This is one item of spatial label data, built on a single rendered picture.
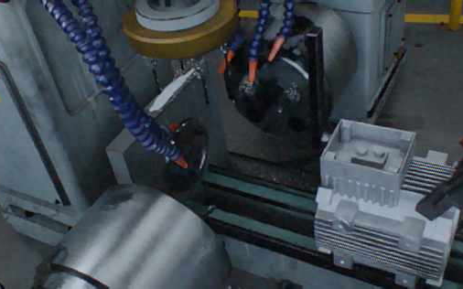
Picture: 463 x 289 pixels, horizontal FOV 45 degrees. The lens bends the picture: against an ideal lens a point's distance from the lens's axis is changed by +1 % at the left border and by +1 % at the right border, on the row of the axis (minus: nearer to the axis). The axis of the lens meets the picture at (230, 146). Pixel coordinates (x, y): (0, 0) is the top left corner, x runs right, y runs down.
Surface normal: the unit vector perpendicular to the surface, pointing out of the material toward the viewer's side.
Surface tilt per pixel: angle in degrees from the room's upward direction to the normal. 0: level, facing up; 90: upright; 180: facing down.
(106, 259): 9
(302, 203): 0
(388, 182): 90
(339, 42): 54
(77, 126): 90
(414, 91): 0
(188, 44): 90
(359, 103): 90
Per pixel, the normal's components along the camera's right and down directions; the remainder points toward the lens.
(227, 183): -0.13, -0.75
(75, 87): 0.87, 0.22
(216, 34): 0.66, 0.42
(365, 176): -0.45, 0.62
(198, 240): 0.59, -0.31
